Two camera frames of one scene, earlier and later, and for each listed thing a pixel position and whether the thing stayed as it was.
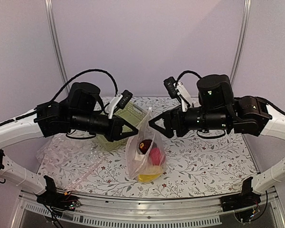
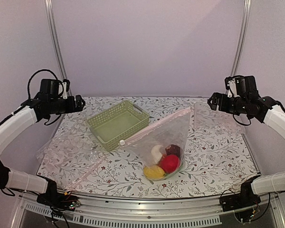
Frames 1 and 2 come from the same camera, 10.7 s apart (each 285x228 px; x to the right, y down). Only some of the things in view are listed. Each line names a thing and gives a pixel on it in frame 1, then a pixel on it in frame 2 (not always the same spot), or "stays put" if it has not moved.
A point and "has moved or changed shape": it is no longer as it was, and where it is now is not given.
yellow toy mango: (148, 177) → (154, 172)
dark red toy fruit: (144, 145) → (173, 149)
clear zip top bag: (145, 152) has moved or changed shape
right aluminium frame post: (247, 9) stays put
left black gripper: (114, 132) → (71, 108)
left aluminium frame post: (53, 36) stays put
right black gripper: (173, 116) → (216, 96)
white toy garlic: (138, 156) → (156, 154)
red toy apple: (154, 154) → (169, 163)
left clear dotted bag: (63, 163) stays put
